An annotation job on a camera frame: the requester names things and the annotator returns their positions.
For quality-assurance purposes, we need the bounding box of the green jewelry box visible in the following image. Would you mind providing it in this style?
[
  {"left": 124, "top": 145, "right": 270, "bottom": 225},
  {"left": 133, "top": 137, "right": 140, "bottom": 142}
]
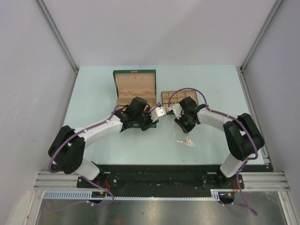
[{"left": 113, "top": 69, "right": 157, "bottom": 129}]

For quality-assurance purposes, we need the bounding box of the slotted cable duct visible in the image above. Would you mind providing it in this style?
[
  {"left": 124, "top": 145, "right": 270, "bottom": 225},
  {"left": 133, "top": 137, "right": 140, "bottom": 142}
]
[{"left": 44, "top": 189, "right": 234, "bottom": 201}]

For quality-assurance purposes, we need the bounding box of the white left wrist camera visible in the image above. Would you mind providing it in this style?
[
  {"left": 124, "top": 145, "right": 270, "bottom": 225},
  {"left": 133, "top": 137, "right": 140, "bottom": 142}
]
[{"left": 150, "top": 106, "right": 166, "bottom": 122}]

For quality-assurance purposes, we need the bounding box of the aluminium frame post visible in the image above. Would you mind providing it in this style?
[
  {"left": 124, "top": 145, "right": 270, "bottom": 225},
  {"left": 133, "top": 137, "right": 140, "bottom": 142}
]
[
  {"left": 34, "top": 0, "right": 79, "bottom": 74},
  {"left": 240, "top": 0, "right": 285, "bottom": 71}
]

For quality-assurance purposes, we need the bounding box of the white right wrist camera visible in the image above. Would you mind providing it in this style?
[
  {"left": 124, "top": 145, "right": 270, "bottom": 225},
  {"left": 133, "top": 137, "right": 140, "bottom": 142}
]
[{"left": 167, "top": 103, "right": 184, "bottom": 120}]

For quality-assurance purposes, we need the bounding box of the aluminium frame post right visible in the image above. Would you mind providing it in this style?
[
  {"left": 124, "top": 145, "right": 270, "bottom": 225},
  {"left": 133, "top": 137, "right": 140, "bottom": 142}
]
[{"left": 240, "top": 0, "right": 285, "bottom": 71}]

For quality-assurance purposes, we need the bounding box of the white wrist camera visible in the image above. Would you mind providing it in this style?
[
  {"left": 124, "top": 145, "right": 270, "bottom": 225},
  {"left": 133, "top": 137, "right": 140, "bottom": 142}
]
[
  {"left": 167, "top": 103, "right": 184, "bottom": 120},
  {"left": 150, "top": 106, "right": 166, "bottom": 122}
]

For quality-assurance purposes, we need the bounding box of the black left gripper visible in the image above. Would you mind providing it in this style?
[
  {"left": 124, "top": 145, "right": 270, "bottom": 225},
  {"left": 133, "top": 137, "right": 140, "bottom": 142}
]
[{"left": 134, "top": 107, "right": 159, "bottom": 131}]

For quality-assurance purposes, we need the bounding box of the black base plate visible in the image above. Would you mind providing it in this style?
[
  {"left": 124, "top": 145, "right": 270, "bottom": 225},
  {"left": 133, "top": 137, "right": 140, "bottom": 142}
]
[{"left": 72, "top": 165, "right": 246, "bottom": 205}]

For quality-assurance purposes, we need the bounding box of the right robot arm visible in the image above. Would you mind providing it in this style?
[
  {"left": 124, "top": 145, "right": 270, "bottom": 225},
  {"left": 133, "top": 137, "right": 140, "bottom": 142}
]
[{"left": 169, "top": 97, "right": 265, "bottom": 188}]

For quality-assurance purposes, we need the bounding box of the aluminium front rail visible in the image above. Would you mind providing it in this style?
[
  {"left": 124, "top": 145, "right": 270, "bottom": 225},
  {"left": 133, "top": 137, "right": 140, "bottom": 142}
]
[{"left": 34, "top": 171, "right": 79, "bottom": 190}]

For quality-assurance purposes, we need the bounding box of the aluminium frame post left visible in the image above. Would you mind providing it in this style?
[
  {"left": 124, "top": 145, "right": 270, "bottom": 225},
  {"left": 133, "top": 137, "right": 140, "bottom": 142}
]
[{"left": 34, "top": 0, "right": 79, "bottom": 74}]

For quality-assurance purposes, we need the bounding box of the silver chain necklace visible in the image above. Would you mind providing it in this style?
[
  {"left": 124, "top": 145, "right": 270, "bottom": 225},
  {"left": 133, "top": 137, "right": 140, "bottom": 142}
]
[{"left": 173, "top": 124, "right": 196, "bottom": 148}]

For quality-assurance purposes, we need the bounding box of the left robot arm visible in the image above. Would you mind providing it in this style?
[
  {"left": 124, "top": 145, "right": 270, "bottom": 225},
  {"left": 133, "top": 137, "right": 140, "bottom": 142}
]
[{"left": 48, "top": 97, "right": 161, "bottom": 188}]

